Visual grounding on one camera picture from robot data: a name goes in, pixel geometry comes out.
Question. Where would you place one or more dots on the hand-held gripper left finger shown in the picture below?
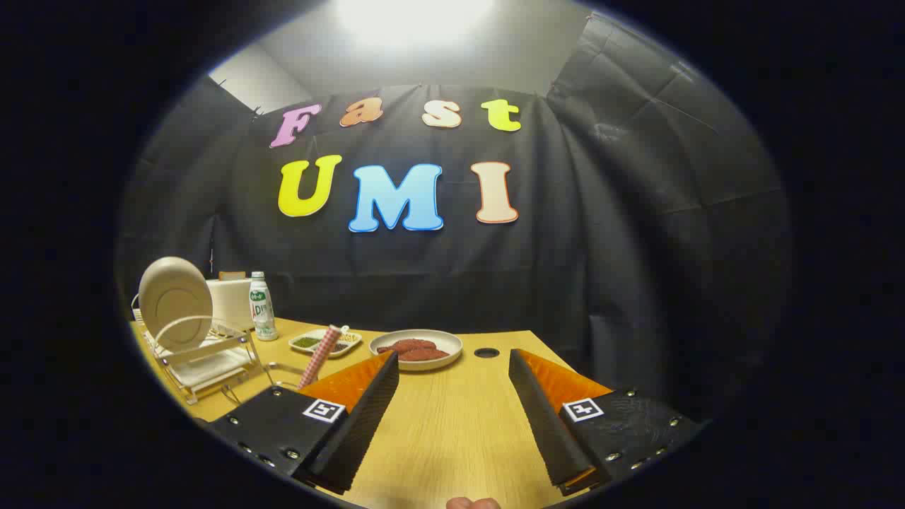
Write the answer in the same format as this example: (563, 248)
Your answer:
(353, 431)

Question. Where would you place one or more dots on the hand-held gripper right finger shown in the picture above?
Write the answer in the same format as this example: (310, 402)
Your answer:
(548, 424)

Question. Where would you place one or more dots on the beige round plate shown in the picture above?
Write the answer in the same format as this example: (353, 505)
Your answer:
(173, 304)

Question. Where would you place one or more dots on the white divided dish with beans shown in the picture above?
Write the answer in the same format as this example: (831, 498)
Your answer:
(307, 343)

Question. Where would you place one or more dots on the cream plate with meat patties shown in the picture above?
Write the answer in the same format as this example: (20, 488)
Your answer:
(445, 343)

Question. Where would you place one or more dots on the brown meat patty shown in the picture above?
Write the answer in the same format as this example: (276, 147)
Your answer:
(403, 346)
(428, 354)

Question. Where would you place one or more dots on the plastic bottle green label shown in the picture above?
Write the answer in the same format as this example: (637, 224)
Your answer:
(262, 311)

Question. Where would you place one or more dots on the white toaster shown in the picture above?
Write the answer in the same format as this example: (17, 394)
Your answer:
(230, 305)

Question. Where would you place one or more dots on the black backdrop cloth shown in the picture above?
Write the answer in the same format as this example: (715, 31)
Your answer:
(601, 247)

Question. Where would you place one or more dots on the brown toast slice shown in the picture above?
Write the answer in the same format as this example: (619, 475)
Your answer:
(231, 275)

